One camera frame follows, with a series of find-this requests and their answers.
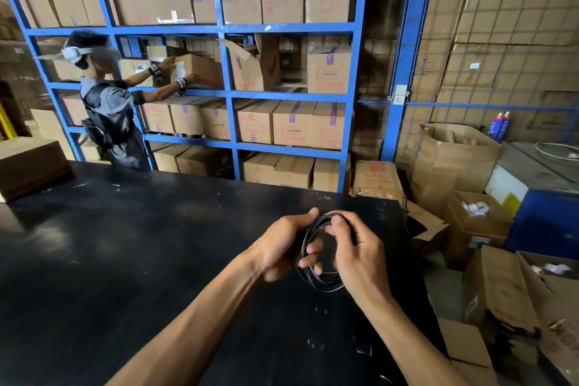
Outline person's right hand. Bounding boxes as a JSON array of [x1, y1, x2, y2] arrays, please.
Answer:
[[323, 210, 393, 312]]

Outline person's left hand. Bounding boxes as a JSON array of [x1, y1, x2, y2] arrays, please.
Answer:
[[253, 207, 326, 283]]

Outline black cable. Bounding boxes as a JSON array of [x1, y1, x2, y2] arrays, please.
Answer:
[[291, 212, 361, 294]]

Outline person's right forearm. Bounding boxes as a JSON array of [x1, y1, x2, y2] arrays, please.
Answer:
[[365, 291, 473, 386]]

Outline person's left forearm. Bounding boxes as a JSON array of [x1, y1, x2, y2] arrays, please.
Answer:
[[104, 250, 273, 386]]

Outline empty cardboard box with flaps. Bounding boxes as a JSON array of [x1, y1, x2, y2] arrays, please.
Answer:
[[406, 200, 449, 258]]

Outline cardboard box with red print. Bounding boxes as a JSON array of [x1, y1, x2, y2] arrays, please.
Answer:
[[352, 160, 408, 210]]

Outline small open cardboard box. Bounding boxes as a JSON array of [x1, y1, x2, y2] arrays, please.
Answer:
[[442, 191, 515, 271]]

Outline crumpled white paper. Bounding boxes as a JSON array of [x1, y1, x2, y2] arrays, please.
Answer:
[[460, 201, 490, 218]]

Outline rows of brown cardboard boxes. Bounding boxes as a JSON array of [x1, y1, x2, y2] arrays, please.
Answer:
[[0, 0, 355, 194]]

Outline tall open cardboard box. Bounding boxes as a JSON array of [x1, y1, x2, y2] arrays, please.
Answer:
[[410, 123, 503, 219]]

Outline flat cardboard box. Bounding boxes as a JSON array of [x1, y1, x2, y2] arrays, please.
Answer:
[[436, 317, 501, 386]]

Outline cardboard box with white label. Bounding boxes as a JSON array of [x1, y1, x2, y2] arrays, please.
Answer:
[[463, 245, 542, 332]]

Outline torn open cardboard box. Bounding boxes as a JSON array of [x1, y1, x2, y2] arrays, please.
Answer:
[[219, 33, 281, 92]]

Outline blue machine with grey top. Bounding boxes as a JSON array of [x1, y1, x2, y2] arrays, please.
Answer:
[[484, 141, 579, 261]]

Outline white paper strips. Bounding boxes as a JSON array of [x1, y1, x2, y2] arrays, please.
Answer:
[[531, 263, 573, 277]]

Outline wide open cardboard box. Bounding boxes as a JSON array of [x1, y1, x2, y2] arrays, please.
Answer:
[[515, 250, 579, 309]]

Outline large cardboard box red label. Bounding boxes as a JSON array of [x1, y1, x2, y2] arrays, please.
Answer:
[[536, 295, 579, 382]]

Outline blue metal shelf rack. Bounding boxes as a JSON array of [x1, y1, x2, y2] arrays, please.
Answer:
[[0, 0, 372, 194]]

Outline cardboard box with red edge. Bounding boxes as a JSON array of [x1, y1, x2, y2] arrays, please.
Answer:
[[0, 136, 75, 204]]

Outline stack of large cardboard boxes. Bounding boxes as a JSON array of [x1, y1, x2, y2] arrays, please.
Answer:
[[397, 0, 579, 142]]

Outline blue wire mesh fence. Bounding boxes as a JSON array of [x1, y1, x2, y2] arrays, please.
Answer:
[[357, 0, 579, 163]]

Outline yellow post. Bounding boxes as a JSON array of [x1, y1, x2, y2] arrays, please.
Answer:
[[0, 103, 18, 140]]

